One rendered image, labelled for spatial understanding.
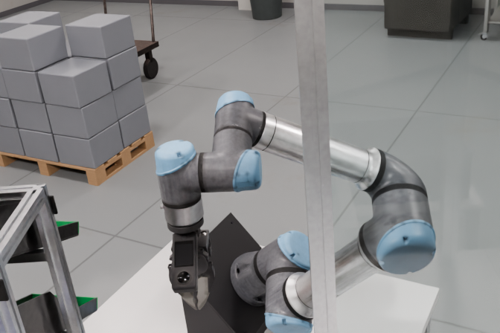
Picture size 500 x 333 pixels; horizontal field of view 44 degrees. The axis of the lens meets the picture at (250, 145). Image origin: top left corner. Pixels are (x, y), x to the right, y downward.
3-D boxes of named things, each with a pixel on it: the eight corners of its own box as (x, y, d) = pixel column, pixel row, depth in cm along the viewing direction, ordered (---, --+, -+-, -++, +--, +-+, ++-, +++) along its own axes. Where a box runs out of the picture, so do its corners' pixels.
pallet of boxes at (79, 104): (155, 145, 498) (132, 14, 453) (97, 186, 444) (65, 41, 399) (58, 130, 545) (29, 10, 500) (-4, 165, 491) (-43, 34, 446)
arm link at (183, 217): (199, 207, 115) (155, 210, 116) (202, 228, 117) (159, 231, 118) (203, 187, 122) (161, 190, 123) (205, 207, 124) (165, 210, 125)
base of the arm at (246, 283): (251, 246, 182) (271, 232, 176) (282, 288, 180) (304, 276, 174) (220, 270, 170) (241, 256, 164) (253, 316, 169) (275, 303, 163)
